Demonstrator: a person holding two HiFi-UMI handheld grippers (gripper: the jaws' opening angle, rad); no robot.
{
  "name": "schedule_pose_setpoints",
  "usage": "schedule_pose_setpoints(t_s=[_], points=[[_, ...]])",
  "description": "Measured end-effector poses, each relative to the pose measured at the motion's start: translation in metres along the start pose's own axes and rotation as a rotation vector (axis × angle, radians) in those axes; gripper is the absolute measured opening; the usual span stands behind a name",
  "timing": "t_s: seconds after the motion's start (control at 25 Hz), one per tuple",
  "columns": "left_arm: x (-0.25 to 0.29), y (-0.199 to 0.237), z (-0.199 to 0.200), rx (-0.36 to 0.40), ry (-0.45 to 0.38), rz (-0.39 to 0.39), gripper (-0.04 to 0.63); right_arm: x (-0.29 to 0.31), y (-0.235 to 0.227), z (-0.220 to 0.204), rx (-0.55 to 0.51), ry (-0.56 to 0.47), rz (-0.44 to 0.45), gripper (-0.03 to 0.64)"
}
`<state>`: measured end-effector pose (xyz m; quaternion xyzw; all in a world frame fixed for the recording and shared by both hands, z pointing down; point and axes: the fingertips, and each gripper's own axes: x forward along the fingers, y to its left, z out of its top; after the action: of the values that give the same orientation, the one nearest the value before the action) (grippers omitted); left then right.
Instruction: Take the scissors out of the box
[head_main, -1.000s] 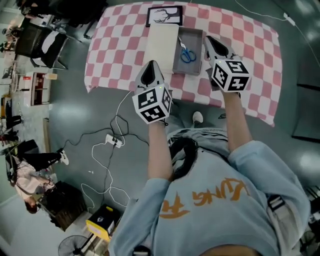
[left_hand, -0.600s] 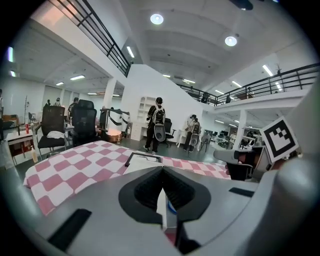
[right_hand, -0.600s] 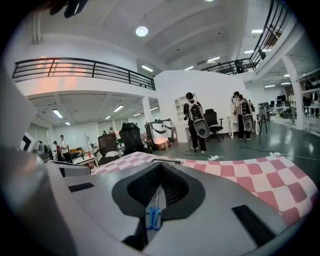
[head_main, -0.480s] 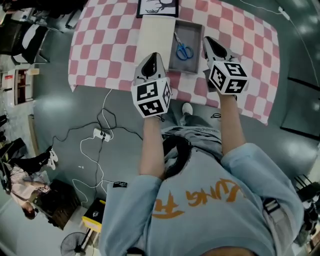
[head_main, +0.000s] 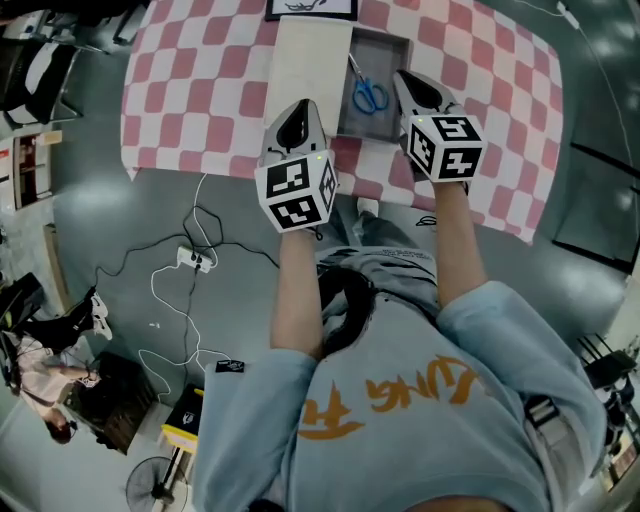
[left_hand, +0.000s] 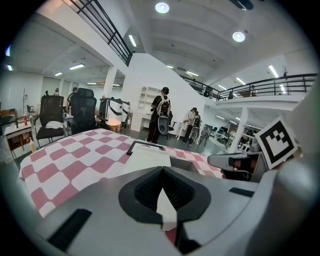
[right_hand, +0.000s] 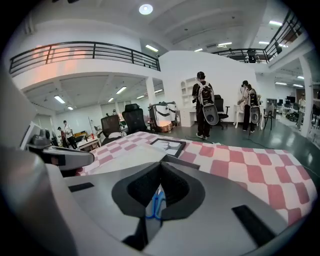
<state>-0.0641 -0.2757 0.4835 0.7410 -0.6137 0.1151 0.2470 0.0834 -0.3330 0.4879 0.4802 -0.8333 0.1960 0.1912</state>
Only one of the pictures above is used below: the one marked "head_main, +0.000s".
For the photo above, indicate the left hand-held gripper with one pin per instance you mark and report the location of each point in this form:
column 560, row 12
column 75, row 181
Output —
column 300, row 195

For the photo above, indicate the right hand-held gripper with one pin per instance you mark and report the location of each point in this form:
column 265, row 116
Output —
column 445, row 150

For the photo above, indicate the grey box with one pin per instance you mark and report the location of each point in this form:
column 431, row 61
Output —
column 375, row 50

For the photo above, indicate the person's left forearm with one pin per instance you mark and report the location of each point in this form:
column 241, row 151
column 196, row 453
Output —
column 297, row 300

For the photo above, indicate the person's right forearm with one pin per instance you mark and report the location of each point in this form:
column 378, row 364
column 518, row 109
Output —
column 457, row 250

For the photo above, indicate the white flat box lid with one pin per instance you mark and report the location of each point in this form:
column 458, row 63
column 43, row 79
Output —
column 305, row 65

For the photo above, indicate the person's white shoe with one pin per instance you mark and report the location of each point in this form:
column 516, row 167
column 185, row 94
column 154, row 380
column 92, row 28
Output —
column 368, row 205

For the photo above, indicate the pink checkered tablecloth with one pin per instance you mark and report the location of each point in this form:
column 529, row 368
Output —
column 200, row 100

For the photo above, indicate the person's grey jeans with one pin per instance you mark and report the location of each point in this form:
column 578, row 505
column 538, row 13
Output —
column 385, row 232

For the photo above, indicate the black framed picture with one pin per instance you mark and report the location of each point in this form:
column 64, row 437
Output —
column 270, row 10

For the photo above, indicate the white power strip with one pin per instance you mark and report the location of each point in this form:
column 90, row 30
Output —
column 192, row 257
column 567, row 12

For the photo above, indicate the wooden table with black legs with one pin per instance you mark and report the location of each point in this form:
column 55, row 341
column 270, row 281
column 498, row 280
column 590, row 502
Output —
column 600, row 152

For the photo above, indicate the black chair with white cushion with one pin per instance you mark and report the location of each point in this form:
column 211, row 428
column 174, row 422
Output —
column 40, row 80

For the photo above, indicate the wooden crate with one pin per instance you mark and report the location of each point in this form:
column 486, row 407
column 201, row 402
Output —
column 32, row 170

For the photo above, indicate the wooden board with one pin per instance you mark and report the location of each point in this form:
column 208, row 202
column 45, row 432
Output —
column 55, row 265

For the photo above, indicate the black metal rack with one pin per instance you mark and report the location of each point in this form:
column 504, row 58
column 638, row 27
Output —
column 607, row 360

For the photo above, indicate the person's light blue shirt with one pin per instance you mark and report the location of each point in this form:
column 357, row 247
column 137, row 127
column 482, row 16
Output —
column 425, row 440

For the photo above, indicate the black floor fan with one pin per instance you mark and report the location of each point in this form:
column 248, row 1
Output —
column 150, row 485

